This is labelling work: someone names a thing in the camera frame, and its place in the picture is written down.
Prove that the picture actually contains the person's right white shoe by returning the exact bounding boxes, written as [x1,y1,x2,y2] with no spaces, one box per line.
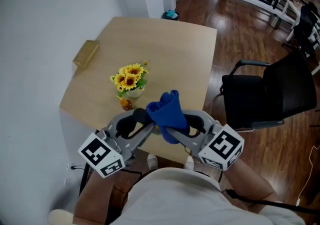
[184,155,195,171]

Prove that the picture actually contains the person's white shirt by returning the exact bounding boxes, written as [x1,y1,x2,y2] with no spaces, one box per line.
[107,167,307,225]

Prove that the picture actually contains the black trash bin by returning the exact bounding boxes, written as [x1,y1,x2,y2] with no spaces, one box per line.
[161,9,181,22]

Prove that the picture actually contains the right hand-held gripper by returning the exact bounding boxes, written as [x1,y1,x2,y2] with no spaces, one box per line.
[166,109,245,171]

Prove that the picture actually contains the white cable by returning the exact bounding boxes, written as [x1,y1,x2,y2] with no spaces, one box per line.
[295,145,320,207]

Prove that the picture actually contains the black mesh office chair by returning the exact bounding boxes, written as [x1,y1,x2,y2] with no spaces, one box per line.
[219,48,318,132]

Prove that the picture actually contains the steel trash can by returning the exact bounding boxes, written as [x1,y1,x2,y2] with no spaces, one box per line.
[269,13,283,30]

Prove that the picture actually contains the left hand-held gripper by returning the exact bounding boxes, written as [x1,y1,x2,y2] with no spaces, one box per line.
[77,110,157,179]

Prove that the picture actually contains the black swivel chair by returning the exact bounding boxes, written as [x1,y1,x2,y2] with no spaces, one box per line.
[292,1,320,57]

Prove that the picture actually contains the wooden box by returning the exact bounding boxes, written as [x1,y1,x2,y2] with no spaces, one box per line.
[72,39,101,70]

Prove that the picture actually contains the person's white shoe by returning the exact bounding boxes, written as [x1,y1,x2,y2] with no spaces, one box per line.
[184,155,195,171]
[147,153,159,171]

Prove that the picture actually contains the person's left forearm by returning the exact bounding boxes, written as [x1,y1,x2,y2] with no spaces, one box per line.
[73,168,131,225]

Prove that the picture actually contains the person's right forearm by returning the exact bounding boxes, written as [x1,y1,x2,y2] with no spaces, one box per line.
[222,157,280,210]

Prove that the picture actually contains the wall socket with black plug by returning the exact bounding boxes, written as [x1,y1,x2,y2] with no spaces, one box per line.
[67,163,85,172]

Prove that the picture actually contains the black cable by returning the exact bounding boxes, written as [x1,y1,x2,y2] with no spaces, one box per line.
[224,188,305,216]

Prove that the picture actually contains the sunflowers in white pot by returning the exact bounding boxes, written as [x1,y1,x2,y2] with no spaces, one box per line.
[109,60,150,100]

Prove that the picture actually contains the person's left white shoe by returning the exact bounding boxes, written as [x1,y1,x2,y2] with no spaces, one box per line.
[147,153,159,171]

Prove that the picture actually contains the blue cloth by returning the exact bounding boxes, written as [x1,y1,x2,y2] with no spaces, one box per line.
[145,89,190,145]

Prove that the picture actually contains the small orange-capped sauce bottle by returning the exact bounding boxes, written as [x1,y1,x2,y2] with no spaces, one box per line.
[119,98,134,112]

